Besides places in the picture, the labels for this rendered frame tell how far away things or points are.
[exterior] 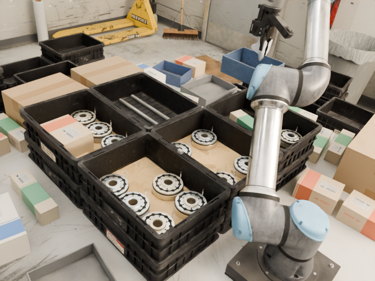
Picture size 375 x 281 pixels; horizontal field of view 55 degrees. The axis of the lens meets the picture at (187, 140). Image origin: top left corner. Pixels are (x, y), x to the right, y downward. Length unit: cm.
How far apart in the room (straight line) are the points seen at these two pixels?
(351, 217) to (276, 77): 63
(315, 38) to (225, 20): 350
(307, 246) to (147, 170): 59
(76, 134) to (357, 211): 106
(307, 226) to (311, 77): 44
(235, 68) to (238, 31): 320
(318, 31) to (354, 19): 277
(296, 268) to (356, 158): 59
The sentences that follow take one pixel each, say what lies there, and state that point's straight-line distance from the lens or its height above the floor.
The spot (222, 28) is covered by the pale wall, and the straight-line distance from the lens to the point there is 475.
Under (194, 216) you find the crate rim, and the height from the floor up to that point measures 93.
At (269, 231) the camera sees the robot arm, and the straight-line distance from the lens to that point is 102.
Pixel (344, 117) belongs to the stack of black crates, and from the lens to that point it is 269.
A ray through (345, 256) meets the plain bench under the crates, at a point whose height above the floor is 70.
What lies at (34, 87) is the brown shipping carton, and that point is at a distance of 177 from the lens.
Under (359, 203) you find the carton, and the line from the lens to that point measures 150.
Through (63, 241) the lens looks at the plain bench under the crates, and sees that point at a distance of 126.
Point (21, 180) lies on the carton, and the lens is 141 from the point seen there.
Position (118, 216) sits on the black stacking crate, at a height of 87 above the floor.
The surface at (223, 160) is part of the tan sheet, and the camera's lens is 138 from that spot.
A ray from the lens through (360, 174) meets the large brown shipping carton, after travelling 159.
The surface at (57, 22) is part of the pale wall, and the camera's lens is 477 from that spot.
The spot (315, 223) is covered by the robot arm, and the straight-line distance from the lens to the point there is 104.
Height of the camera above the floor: 167
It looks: 35 degrees down
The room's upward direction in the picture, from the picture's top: 7 degrees clockwise
